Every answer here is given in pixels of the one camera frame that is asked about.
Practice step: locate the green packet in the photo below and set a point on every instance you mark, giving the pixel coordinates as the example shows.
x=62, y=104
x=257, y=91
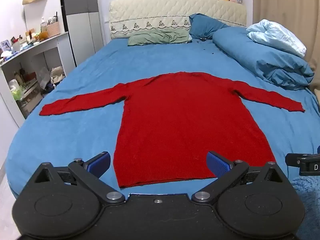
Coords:
x=15, y=90

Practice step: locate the blue pillow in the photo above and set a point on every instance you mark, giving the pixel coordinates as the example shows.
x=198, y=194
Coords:
x=205, y=25

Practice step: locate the clear plastic bottle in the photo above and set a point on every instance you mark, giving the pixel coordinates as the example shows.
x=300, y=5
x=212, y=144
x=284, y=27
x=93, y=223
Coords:
x=43, y=25

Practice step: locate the beige curtain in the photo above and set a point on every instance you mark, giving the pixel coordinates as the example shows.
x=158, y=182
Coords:
x=282, y=2

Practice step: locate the blue duvet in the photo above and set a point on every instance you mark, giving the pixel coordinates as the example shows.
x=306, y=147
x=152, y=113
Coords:
x=262, y=52

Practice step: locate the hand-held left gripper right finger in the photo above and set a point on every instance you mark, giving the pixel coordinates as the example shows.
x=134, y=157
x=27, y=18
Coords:
x=217, y=163

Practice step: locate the wicker basket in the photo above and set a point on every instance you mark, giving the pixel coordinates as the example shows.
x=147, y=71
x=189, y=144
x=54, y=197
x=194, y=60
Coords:
x=53, y=29

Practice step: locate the light blue blanket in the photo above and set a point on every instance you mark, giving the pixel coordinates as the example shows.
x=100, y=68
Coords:
x=277, y=36

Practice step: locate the beige quilted headboard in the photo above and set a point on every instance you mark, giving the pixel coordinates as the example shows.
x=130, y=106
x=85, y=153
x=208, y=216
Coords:
x=175, y=10

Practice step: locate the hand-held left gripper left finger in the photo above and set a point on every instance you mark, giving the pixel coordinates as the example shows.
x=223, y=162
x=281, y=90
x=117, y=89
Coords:
x=98, y=163

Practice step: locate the small photo frame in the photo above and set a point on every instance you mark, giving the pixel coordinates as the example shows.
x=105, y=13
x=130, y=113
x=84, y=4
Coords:
x=5, y=45

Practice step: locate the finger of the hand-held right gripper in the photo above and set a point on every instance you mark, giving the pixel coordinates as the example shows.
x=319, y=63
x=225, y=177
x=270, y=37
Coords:
x=297, y=159

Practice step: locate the bed with blue sheet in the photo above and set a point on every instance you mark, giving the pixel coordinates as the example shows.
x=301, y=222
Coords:
x=82, y=130

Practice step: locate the cream cloth bag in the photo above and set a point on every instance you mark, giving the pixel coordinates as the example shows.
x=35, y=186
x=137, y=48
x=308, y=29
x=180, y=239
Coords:
x=57, y=74

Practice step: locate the green pillow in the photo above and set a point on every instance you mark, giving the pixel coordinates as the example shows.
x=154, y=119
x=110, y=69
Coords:
x=160, y=37

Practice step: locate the white shelf unit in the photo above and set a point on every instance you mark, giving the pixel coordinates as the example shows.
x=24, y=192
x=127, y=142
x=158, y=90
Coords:
x=27, y=62

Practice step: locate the white and grey wardrobe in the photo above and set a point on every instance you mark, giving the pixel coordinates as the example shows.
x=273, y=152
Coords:
x=80, y=22

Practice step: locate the red knit sweater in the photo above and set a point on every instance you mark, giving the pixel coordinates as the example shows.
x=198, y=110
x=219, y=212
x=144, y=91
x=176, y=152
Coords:
x=185, y=125

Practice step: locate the blue fleece cloth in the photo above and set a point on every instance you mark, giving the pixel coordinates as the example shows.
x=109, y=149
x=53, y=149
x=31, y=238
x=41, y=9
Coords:
x=307, y=205

